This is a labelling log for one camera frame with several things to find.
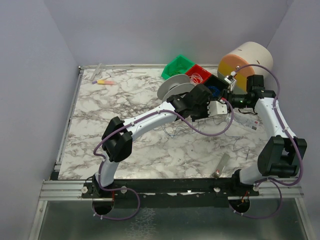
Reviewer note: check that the green plastic bin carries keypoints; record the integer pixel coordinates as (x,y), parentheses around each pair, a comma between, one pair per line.
(180,65)

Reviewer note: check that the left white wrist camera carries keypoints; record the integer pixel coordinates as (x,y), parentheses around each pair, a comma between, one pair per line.
(216,108)

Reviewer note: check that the black mounting base bar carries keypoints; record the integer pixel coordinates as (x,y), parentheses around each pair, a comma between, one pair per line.
(169,193)

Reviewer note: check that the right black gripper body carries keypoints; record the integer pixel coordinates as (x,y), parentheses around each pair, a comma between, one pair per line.
(229,97)

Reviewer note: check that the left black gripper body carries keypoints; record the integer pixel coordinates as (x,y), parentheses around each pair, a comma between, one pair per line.
(202,110)

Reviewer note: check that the small grey staples box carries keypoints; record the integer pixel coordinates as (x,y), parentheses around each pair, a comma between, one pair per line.
(220,166)

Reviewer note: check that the grey plastic cable spool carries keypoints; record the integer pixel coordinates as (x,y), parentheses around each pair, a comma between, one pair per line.
(179,84)

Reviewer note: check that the large beige cylinder drum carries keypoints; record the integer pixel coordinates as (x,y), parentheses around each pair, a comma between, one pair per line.
(248,53)

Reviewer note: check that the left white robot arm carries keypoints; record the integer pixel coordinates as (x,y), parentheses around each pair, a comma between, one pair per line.
(117,141)

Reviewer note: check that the pink yellow marker pen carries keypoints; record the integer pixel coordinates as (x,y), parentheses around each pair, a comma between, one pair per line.
(104,82)

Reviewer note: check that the clear plastic tube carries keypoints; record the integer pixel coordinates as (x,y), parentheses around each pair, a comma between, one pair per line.
(96,71)

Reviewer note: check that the black plastic bin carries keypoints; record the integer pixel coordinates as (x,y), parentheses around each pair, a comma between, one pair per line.
(215,85)

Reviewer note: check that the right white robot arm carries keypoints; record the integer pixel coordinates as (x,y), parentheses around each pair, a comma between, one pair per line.
(283,153)

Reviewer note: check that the clear protractor packet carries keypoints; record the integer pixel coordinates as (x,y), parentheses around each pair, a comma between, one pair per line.
(248,123)

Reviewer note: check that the red plastic bin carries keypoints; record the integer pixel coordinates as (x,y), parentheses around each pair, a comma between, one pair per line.
(198,74)

